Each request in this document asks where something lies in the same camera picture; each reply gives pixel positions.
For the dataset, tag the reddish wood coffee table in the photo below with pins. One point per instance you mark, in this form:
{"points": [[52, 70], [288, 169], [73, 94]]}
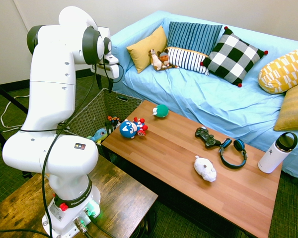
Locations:
{"points": [[176, 161]]}

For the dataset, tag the Captain America plush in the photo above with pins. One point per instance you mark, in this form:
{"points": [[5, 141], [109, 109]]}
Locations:
{"points": [[127, 129]]}

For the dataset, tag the blue black headphones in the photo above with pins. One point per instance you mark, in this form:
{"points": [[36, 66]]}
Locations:
{"points": [[239, 145]]}

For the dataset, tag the light blue covered sofa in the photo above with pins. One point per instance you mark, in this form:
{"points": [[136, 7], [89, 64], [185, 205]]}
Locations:
{"points": [[213, 106]]}

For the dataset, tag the white water bottle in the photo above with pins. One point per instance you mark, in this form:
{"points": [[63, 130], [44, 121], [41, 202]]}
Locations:
{"points": [[272, 157]]}

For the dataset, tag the teal striped pillow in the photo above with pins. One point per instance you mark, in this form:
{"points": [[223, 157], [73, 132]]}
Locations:
{"points": [[192, 36]]}

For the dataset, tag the blue fish plush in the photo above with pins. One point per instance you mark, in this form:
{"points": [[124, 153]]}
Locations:
{"points": [[99, 135]]}

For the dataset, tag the tan ferret plush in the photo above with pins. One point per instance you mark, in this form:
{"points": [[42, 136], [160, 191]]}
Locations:
{"points": [[155, 60]]}

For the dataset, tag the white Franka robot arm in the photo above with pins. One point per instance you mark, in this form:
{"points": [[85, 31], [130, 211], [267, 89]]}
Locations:
{"points": [[52, 86]]}

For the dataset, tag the small stuffed animals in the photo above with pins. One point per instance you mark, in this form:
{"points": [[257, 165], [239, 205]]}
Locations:
{"points": [[165, 59]]}

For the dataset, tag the white animal plush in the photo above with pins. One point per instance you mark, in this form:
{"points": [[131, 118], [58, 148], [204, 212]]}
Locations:
{"points": [[204, 168]]}

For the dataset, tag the plain yellow pillow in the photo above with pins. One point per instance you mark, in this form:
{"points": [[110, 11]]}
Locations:
{"points": [[145, 49]]}

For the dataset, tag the rustic dark wood table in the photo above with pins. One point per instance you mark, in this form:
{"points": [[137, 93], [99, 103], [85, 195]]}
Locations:
{"points": [[119, 188]]}

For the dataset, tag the yellow white patterned bolster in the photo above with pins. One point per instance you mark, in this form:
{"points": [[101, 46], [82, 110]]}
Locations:
{"points": [[285, 69]]}

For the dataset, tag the green round plush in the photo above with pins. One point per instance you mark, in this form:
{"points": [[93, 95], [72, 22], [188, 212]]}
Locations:
{"points": [[162, 111]]}

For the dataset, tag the woven wicker basket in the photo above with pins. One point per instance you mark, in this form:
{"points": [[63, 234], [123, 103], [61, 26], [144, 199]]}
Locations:
{"points": [[89, 116]]}

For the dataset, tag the black camera tripod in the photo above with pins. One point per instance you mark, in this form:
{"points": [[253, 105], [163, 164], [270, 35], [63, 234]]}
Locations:
{"points": [[7, 99]]}

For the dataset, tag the black game controller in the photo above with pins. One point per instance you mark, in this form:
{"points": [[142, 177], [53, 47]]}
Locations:
{"points": [[207, 137]]}

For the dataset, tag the mustard ribbed pillow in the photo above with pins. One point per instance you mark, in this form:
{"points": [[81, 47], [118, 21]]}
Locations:
{"points": [[294, 109]]}

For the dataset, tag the black white checkered pillow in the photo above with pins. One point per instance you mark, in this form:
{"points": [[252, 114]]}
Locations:
{"points": [[234, 55]]}

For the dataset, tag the navy white striped pillow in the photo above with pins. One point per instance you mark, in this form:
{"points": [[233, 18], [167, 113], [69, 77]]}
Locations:
{"points": [[186, 59]]}

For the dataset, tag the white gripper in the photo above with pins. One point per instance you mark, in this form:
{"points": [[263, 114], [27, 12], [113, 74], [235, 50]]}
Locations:
{"points": [[109, 70]]}

